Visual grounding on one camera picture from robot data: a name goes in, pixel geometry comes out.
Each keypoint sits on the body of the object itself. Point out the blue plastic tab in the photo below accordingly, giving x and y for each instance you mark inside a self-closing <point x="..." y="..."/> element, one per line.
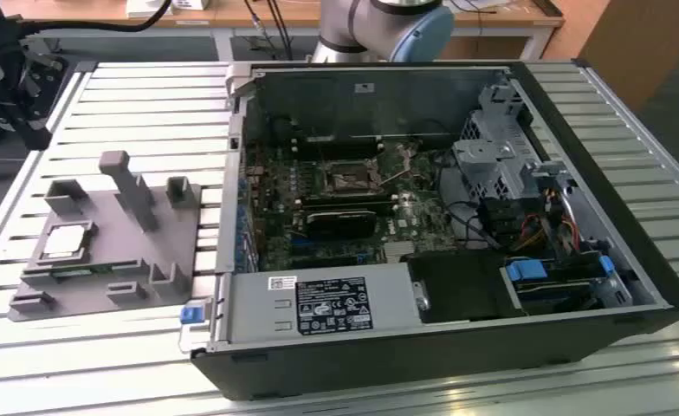
<point x="607" y="265"/>

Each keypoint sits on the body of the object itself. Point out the CPU socket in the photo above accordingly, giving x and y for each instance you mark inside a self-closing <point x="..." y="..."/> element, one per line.
<point x="351" y="177"/>

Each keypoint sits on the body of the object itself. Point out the white sticker on case wall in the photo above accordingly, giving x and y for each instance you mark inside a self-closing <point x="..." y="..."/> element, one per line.
<point x="365" y="88"/>

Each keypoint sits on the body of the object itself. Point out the black RAM slot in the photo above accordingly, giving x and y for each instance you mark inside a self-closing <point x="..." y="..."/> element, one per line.
<point x="340" y="139"/>

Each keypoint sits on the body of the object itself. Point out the silver CPU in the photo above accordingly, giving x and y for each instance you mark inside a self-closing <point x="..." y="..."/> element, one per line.
<point x="67" y="240"/>

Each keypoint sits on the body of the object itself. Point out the black graphics card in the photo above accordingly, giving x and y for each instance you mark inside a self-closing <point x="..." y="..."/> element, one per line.
<point x="340" y="225"/>

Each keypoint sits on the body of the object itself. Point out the grey power supply unit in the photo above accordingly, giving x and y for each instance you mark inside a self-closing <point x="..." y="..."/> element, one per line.
<point x="254" y="312"/>

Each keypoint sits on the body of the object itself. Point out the wooden desk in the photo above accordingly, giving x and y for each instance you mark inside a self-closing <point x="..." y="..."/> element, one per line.
<point x="247" y="13"/>

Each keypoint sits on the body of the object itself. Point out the white box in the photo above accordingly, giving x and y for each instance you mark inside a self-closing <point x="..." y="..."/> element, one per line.
<point x="143" y="8"/>

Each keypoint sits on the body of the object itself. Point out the small silver heat sink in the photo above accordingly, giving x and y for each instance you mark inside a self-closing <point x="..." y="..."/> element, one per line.
<point x="400" y="251"/>

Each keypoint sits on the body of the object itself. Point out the metal drive cage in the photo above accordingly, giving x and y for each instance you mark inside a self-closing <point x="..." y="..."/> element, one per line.
<point x="491" y="169"/>

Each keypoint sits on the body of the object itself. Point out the green RAM stick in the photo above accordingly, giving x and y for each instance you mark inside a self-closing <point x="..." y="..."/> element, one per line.
<point x="80" y="270"/>

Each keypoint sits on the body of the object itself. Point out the black open PC case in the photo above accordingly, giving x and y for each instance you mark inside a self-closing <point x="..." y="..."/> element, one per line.
<point x="375" y="372"/>

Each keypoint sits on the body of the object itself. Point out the blue case latch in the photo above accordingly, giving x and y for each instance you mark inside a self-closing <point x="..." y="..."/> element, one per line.
<point x="194" y="315"/>

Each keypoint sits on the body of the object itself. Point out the grey parts rack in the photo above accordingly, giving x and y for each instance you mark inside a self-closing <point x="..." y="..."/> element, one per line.
<point x="115" y="242"/>

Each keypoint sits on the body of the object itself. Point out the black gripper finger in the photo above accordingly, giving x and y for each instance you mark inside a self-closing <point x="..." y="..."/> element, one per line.
<point x="34" y="134"/>

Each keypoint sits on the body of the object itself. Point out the green motherboard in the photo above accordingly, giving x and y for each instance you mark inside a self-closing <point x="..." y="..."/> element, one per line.
<point x="415" y="216"/>

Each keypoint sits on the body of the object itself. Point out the wooden cabinet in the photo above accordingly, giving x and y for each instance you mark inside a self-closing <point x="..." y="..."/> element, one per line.
<point x="640" y="43"/>

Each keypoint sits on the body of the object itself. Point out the black plastic shroud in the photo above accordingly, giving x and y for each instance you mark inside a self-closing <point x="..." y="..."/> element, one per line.
<point x="461" y="281"/>

